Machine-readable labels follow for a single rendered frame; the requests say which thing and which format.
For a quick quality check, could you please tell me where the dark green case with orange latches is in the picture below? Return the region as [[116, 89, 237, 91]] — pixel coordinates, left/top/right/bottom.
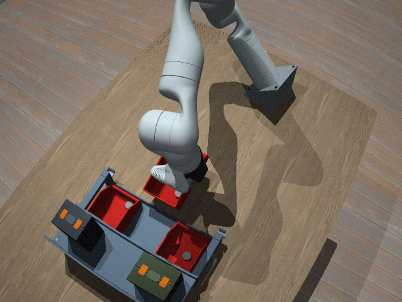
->
[[127, 251, 183, 302]]

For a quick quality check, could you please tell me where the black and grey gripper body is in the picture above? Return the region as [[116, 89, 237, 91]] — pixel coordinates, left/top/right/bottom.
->
[[150, 144, 208, 193]]

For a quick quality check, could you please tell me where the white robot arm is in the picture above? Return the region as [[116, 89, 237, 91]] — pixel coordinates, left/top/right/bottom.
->
[[138, 0, 279, 167]]

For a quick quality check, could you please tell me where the grey metal shelf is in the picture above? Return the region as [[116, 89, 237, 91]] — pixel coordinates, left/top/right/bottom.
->
[[43, 166, 228, 302]]

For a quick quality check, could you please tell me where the dark grey case with orange latches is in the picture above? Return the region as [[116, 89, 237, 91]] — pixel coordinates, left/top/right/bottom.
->
[[51, 199, 104, 252]]

